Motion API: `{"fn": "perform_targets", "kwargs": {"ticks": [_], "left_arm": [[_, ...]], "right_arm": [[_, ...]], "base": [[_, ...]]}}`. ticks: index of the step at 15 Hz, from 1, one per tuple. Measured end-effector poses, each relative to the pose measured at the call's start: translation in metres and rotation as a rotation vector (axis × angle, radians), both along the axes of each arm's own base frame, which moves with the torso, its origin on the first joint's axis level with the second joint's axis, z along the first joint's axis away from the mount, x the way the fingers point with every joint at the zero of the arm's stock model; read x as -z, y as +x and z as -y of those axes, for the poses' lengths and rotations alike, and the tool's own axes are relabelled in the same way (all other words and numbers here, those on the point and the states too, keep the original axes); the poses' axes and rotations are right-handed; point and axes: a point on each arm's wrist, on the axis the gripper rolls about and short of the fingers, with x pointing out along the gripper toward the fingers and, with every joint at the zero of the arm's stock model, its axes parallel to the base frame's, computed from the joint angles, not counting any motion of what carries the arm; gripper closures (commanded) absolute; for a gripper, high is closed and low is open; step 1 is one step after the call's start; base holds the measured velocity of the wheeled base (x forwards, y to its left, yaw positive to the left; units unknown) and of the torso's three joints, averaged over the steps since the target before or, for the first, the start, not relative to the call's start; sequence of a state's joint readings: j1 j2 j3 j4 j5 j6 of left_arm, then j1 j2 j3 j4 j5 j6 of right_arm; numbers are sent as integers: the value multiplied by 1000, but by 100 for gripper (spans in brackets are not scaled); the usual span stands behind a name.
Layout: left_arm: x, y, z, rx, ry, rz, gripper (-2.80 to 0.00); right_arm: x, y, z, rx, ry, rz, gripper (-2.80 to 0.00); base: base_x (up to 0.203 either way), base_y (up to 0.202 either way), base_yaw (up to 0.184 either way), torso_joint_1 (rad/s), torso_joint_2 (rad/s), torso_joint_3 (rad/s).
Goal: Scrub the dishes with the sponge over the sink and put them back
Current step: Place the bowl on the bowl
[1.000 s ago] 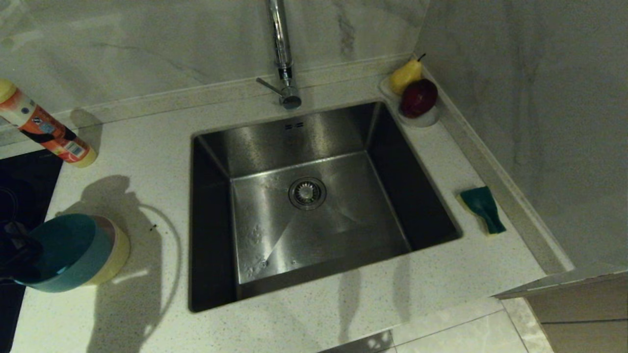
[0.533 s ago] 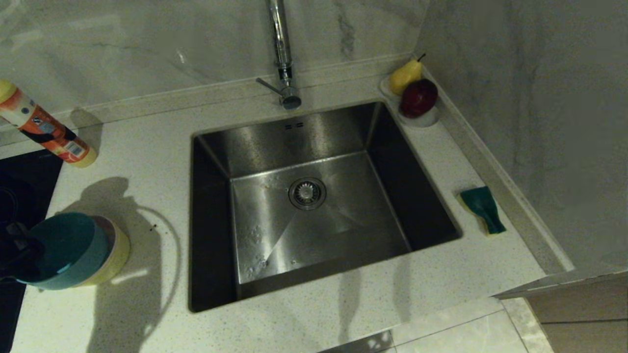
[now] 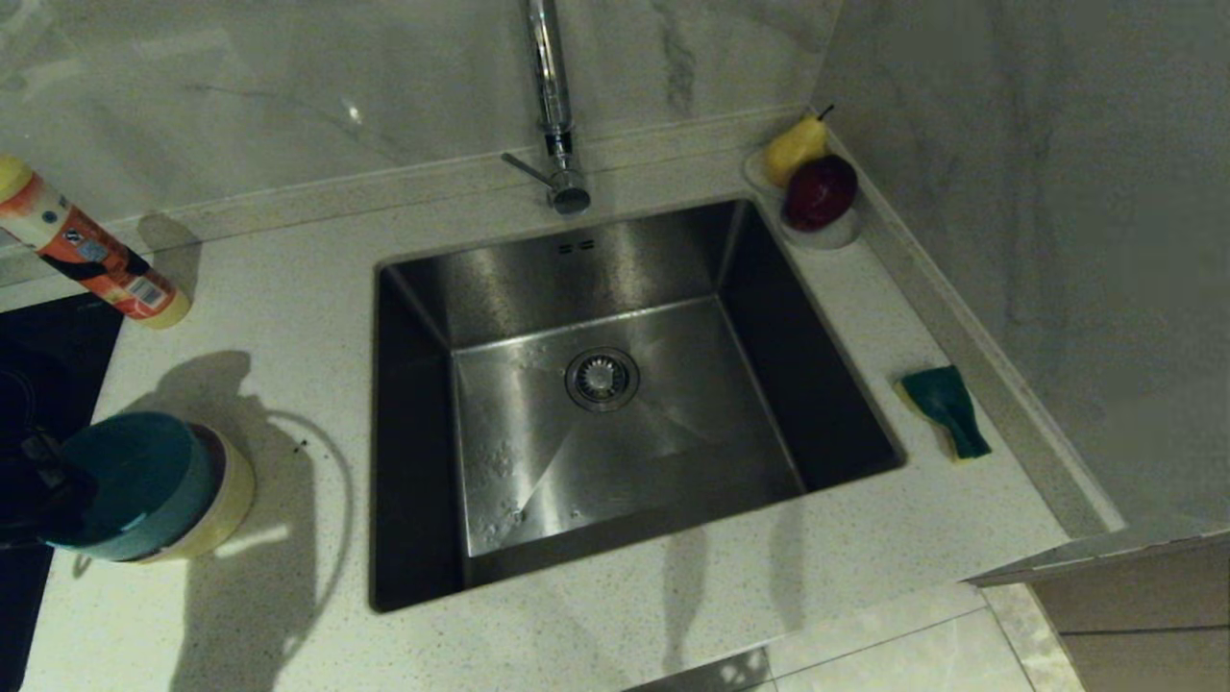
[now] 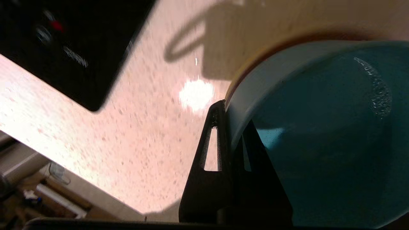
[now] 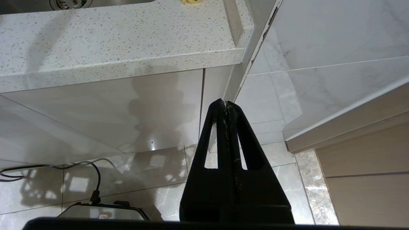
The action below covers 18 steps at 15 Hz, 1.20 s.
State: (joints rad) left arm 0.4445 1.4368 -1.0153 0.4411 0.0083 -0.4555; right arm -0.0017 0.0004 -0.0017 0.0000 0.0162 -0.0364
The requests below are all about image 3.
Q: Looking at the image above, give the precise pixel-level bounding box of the blue plastic bowl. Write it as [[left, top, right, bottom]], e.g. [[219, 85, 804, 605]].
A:
[[37, 411, 219, 563]]

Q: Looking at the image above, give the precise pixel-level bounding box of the pink plastic bowl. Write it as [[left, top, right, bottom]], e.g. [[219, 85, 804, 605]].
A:
[[187, 423, 234, 520]]

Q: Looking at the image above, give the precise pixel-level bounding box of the yellow plastic bowl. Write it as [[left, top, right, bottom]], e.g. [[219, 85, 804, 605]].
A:
[[135, 428, 258, 565]]

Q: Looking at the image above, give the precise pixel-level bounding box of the orange label dish soap bottle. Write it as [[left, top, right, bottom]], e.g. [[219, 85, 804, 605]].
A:
[[0, 154, 193, 330]]

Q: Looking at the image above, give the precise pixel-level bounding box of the chrome faucet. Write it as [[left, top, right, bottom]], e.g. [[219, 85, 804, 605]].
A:
[[502, 0, 593, 216]]

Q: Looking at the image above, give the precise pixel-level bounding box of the green and yellow sponge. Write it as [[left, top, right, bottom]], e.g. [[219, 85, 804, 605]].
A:
[[898, 365, 993, 463]]

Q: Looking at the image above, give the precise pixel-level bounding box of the stainless steel sink basin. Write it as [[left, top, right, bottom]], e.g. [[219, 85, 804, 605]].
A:
[[370, 197, 906, 613]]

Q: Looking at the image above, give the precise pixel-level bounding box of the black induction cooktop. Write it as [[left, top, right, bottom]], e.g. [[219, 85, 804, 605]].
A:
[[0, 293, 126, 692]]

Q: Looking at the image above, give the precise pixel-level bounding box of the round metal drain strainer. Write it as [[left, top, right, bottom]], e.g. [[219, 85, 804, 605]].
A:
[[564, 346, 641, 413]]

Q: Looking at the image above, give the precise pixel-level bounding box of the yellow pear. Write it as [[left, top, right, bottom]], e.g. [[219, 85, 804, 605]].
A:
[[764, 106, 835, 188]]

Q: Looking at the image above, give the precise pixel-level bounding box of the small white dish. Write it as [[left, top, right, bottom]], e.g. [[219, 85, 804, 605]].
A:
[[743, 149, 863, 252]]

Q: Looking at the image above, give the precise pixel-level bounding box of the dark red apple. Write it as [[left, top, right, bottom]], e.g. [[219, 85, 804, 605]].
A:
[[783, 156, 858, 233]]

